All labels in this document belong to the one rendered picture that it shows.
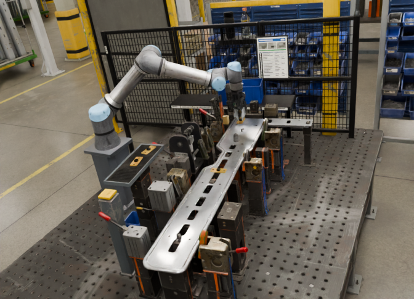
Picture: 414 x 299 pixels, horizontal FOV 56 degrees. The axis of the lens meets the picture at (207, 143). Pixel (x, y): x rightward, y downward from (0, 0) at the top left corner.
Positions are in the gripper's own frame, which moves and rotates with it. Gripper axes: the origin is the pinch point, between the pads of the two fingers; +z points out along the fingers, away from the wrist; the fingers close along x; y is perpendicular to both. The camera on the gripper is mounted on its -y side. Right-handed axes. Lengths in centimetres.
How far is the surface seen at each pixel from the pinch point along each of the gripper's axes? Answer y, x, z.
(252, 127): -5.9, 5.5, 9.3
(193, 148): 29.1, -20.9, 6.1
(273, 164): 8.7, 20.4, 26.5
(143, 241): 108, -12, 4
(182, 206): 80, -7, 8
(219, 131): 3.1, -14.1, 8.5
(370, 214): -55, 80, 109
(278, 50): -55, 14, -25
